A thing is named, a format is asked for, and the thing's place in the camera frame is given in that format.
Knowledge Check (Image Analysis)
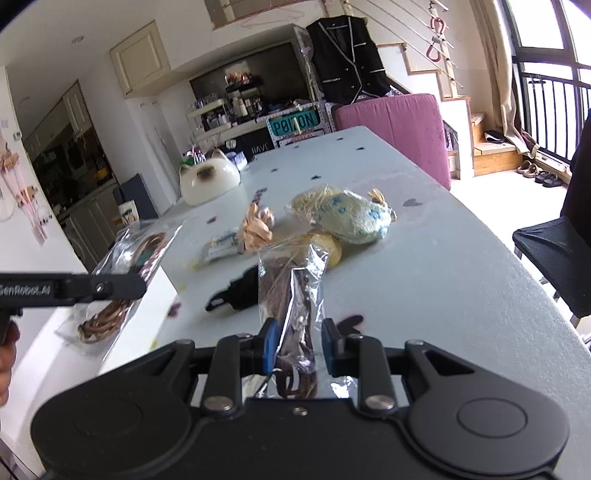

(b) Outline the person's left hand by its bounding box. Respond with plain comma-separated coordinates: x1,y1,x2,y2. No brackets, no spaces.
0,321,20,406

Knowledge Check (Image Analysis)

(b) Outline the white blue tissue packet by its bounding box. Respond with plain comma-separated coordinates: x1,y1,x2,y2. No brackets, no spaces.
202,229,243,263

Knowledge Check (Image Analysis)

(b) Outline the white cat face holder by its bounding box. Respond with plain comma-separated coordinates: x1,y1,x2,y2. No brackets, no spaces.
179,149,242,206

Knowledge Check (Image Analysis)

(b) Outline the peach ribbon scrunchie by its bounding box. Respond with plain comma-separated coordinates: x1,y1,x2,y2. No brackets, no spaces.
238,203,274,253

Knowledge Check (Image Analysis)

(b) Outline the dark cord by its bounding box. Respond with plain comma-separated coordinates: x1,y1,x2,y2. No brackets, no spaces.
239,243,357,401

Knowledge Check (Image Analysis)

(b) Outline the black chair at right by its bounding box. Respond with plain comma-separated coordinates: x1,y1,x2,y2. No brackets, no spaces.
512,120,590,326

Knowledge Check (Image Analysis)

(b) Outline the yellow round sponge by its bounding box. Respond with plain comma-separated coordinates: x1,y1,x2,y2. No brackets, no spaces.
297,231,342,270

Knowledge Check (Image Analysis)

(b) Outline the blue patterned fluffy cloth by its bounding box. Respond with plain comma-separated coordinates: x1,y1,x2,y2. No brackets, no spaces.
313,188,398,245

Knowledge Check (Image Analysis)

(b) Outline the cream string bundle in bag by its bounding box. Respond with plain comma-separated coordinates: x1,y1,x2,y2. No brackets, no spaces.
285,184,348,227

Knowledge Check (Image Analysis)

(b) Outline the teal poison sign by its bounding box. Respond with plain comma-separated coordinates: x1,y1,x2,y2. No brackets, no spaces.
267,108,322,138

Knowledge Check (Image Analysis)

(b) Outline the white shallow tray box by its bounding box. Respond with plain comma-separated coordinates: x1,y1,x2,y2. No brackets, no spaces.
1,269,176,479

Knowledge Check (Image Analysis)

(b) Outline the tan cord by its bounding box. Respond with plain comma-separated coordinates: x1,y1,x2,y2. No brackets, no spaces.
55,221,187,356

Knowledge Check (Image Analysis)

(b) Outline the white cartoon tote bag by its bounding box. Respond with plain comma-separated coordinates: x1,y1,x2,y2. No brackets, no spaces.
118,200,139,226

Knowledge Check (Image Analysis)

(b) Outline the black jacket white piping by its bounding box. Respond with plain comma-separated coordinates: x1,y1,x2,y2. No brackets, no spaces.
307,15,390,105

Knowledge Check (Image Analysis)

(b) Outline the pink upholstered chair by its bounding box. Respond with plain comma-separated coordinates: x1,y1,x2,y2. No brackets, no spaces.
334,93,451,190

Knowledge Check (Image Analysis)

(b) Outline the black soft strap pouch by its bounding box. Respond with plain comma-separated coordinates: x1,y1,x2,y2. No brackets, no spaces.
205,266,259,312

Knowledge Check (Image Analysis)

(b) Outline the dark blue chair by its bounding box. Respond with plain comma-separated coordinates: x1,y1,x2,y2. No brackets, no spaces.
112,174,158,220

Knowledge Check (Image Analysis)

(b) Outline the white tiered shelf rack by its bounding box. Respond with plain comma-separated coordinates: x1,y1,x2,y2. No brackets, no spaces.
186,94,257,139

